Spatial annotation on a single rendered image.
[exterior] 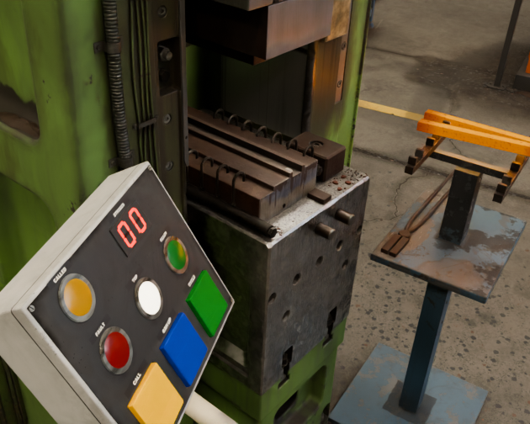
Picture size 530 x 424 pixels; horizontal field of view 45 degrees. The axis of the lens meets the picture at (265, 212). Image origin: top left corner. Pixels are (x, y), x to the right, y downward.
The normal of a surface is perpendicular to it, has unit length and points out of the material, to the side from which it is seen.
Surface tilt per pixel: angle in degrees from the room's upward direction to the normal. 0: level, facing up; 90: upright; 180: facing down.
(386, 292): 0
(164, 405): 60
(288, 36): 90
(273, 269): 90
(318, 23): 90
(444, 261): 0
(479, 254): 0
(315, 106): 90
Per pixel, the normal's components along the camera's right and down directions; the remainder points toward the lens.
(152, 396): 0.86, -0.26
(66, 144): -0.63, 0.39
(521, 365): 0.04, -0.83
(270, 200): 0.77, 0.38
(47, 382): -0.25, 0.53
